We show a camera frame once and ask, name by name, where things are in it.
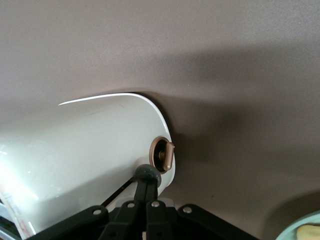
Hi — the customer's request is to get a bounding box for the white two-slot toaster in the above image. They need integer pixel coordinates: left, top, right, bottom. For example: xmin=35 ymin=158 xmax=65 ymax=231
xmin=0 ymin=92 xmax=179 ymax=240

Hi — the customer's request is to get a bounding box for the pale green plate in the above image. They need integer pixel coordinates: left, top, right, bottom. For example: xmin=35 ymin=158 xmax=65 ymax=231
xmin=275 ymin=209 xmax=320 ymax=240

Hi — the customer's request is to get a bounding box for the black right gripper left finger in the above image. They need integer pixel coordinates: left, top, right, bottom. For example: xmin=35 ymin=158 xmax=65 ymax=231
xmin=26 ymin=181 xmax=148 ymax=240

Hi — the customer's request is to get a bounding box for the bronze toaster dial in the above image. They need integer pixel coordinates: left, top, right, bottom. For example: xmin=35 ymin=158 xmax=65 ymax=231
xmin=148 ymin=135 xmax=177 ymax=174

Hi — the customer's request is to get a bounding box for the triangular golden pastry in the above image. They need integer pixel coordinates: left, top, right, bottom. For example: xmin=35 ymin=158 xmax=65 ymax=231
xmin=295 ymin=223 xmax=320 ymax=240

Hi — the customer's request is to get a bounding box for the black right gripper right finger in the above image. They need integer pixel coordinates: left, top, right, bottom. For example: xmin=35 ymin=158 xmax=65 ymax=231
xmin=146 ymin=183 xmax=254 ymax=240

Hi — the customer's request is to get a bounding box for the brown table cloth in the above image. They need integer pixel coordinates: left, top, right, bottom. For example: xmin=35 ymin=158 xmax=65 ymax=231
xmin=0 ymin=0 xmax=320 ymax=240

